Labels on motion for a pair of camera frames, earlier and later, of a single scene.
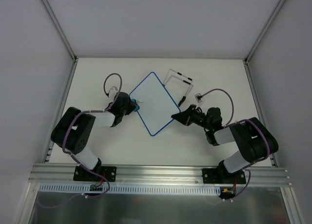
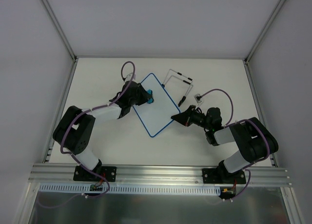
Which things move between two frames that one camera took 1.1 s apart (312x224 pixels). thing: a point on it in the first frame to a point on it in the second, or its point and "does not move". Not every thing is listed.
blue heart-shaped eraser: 136,106 to 151,98
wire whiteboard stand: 171,72 does not move
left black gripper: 131,105 to 142,94
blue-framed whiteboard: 156,106 does not move
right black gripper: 188,115 does not move
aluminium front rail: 154,174 does not move
